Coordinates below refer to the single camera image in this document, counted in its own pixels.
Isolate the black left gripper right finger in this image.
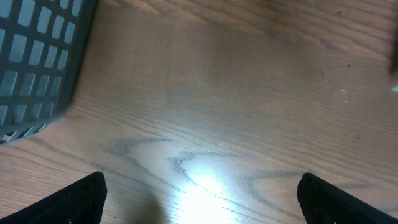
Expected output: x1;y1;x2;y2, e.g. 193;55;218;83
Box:
297;172;397;224

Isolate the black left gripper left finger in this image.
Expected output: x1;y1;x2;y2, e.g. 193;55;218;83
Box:
1;172;108;224

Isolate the mint green snack pack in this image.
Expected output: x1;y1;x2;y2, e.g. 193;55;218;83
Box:
391;86;398;93

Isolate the grey plastic shopping basket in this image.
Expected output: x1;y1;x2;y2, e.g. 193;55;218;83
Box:
1;0;97;145

